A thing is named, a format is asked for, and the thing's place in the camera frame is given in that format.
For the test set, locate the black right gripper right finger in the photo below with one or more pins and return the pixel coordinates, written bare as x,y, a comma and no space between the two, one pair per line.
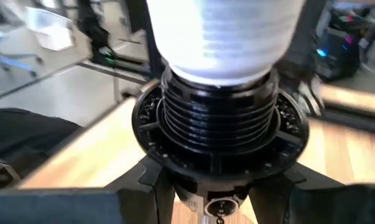
299,199

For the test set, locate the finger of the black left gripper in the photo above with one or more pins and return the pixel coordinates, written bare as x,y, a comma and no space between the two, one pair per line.
311,25
148,37

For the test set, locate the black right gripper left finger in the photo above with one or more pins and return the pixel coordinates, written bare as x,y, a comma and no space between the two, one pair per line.
137,199

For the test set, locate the white lightbulb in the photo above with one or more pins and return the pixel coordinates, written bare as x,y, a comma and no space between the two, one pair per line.
224,37

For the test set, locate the wooden base table lamp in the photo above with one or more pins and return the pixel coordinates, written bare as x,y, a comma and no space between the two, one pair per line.
218,118

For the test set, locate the black computer tower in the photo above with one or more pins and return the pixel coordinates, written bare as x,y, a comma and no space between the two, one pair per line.
339,56

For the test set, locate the light wooden desk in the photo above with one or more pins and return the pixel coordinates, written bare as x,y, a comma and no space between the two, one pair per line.
355,98

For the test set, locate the white storage box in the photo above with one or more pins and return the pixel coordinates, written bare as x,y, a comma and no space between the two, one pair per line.
56,29

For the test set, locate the office chair base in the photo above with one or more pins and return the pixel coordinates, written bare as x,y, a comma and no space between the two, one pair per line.
16,59

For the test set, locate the black aluminium frame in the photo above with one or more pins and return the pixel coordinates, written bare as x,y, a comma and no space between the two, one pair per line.
358,123

